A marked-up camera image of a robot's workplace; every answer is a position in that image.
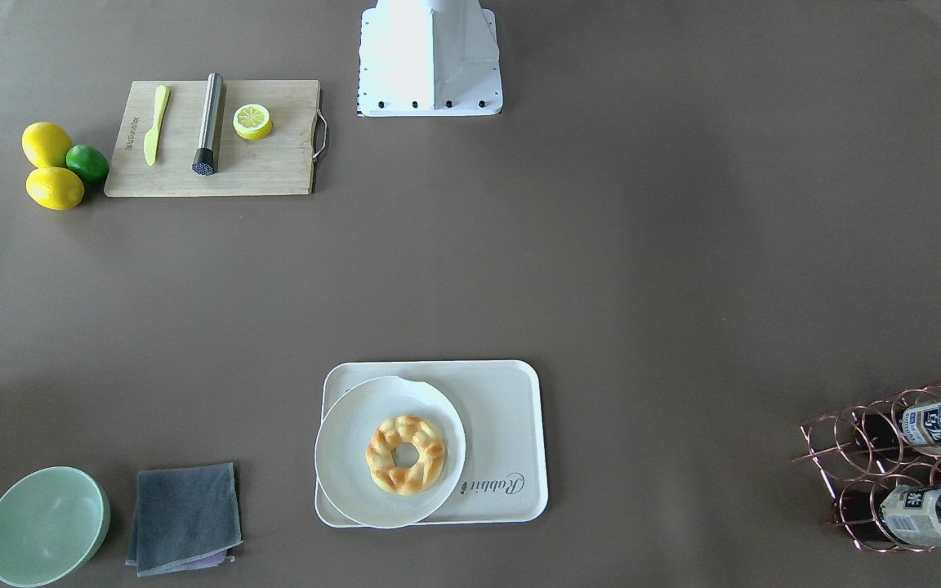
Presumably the tea bottle white cap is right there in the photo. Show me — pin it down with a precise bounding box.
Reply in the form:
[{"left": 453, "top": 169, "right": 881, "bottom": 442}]
[{"left": 879, "top": 485, "right": 941, "bottom": 547}]

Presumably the cream serving tray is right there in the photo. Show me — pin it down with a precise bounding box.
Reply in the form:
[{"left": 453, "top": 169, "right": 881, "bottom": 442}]
[{"left": 316, "top": 359, "right": 549, "bottom": 528}]

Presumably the white round plate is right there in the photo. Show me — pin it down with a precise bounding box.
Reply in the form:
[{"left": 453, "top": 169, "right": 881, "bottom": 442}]
[{"left": 316, "top": 376, "right": 466, "bottom": 528}]

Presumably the half lemon slice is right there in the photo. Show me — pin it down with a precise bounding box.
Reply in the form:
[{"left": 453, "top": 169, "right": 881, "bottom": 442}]
[{"left": 232, "top": 103, "right": 274, "bottom": 140}]

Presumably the bamboo cutting board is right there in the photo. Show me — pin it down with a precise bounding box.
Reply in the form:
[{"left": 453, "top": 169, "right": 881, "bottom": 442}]
[{"left": 104, "top": 79, "right": 328, "bottom": 198}]

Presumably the grey folded cloth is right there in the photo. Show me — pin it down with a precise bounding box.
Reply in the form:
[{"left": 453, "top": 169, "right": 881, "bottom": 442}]
[{"left": 126, "top": 462, "right": 243, "bottom": 577}]

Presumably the yellow-green plastic knife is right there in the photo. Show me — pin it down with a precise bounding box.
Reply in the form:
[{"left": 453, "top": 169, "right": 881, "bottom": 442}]
[{"left": 143, "top": 83, "right": 171, "bottom": 167}]

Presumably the green lime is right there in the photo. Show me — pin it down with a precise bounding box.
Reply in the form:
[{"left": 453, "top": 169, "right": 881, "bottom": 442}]
[{"left": 65, "top": 145, "right": 109, "bottom": 184}]

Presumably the whole yellow lemon near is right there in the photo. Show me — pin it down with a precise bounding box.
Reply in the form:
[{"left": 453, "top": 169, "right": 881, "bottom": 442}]
[{"left": 25, "top": 167, "right": 86, "bottom": 211}]

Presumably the whole yellow lemon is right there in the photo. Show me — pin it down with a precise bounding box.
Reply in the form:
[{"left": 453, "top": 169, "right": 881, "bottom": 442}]
[
  {"left": 25, "top": 167, "right": 86, "bottom": 211},
  {"left": 21, "top": 122, "right": 74, "bottom": 168}
]

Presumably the whole yellow lemon far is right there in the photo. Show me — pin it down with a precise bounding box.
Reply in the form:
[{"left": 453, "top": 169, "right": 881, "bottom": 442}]
[{"left": 21, "top": 122, "right": 74, "bottom": 168}]

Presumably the mint green bowl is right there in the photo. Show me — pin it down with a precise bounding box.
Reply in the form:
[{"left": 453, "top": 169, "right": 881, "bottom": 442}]
[{"left": 0, "top": 466, "right": 111, "bottom": 587}]

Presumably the braided ring bread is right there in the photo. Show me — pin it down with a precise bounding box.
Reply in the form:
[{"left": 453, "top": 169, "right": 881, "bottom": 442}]
[{"left": 363, "top": 414, "right": 447, "bottom": 497}]

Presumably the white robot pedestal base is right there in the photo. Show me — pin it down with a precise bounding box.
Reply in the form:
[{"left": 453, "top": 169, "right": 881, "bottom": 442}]
[{"left": 356, "top": 1, "right": 504, "bottom": 117}]

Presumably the copper wire bottle rack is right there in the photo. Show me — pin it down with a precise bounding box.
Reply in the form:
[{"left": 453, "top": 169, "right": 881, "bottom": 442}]
[{"left": 801, "top": 381, "right": 941, "bottom": 552}]

